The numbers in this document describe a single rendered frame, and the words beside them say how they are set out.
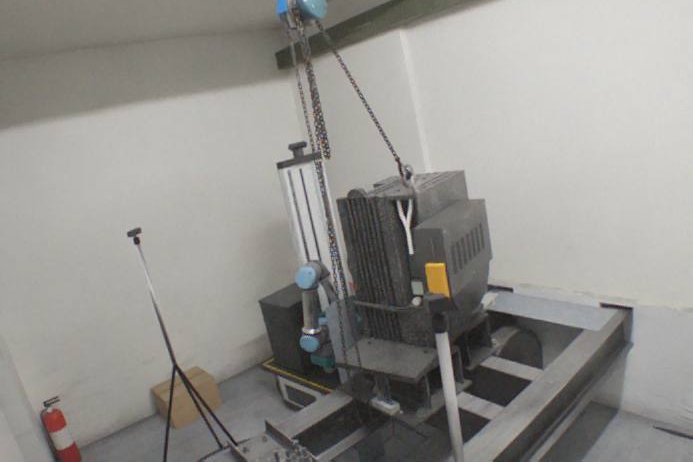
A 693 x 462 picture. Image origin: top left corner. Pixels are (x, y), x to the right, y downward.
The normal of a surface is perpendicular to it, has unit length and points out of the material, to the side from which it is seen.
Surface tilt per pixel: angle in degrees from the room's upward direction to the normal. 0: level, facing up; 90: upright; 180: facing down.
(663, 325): 90
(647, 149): 90
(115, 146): 90
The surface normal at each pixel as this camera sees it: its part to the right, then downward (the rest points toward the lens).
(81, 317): 0.60, 0.02
